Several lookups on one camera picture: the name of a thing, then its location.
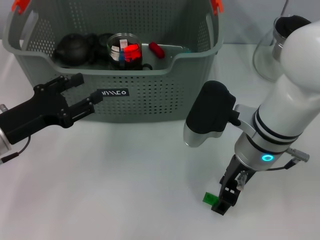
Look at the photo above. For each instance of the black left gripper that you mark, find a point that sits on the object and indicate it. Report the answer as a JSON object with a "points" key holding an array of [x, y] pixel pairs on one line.
{"points": [[32, 115]]}

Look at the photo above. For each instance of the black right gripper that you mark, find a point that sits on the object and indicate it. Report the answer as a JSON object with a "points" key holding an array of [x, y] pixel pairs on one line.
{"points": [[233, 175]]}

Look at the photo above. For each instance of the green toy brick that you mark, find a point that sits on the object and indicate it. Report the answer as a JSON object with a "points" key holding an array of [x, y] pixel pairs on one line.
{"points": [[209, 198]]}

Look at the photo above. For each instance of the glass teacup black holder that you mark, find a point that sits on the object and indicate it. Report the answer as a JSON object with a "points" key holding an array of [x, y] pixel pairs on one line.
{"points": [[101, 42], [141, 60]]}

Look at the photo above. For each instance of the beige translucent toy brick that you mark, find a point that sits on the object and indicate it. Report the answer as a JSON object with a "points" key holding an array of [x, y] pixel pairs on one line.
{"points": [[115, 52]]}

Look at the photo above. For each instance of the white pink toy brick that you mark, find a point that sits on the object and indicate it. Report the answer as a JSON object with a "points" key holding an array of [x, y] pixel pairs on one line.
{"points": [[123, 44]]}

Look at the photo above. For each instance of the large orange-red toy brick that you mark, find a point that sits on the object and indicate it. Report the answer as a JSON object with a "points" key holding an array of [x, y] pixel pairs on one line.
{"points": [[131, 48]]}

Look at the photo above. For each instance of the grey perforated storage bin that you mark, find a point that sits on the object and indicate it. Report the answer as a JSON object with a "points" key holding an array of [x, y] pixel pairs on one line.
{"points": [[150, 105]]}

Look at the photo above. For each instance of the dark red toy brick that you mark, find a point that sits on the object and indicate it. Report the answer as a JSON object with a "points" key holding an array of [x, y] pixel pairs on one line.
{"points": [[157, 50]]}

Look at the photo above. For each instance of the teal toy brick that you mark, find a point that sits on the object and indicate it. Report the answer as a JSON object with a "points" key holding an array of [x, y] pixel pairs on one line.
{"points": [[187, 50]]}

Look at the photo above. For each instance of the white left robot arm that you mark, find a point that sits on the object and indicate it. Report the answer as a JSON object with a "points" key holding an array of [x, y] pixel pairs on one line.
{"points": [[3, 142]]}

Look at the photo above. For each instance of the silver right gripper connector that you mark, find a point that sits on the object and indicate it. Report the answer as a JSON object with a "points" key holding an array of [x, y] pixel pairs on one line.
{"points": [[241, 178]]}

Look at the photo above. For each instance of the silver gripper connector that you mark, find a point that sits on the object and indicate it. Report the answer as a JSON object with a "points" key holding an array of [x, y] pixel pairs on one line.
{"points": [[3, 108], [241, 178]]}

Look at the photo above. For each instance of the black clay teapot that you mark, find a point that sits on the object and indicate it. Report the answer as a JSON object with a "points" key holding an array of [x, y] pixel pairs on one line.
{"points": [[72, 50]]}

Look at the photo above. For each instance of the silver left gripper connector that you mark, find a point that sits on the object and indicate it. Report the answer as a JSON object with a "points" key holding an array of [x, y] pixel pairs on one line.
{"points": [[3, 108]]}

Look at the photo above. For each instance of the silver right wrist plug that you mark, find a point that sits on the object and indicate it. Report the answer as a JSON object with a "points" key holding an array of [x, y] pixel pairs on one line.
{"points": [[298, 153]]}

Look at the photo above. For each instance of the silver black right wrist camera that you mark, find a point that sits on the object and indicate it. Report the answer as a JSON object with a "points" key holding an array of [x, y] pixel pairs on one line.
{"points": [[210, 110]]}

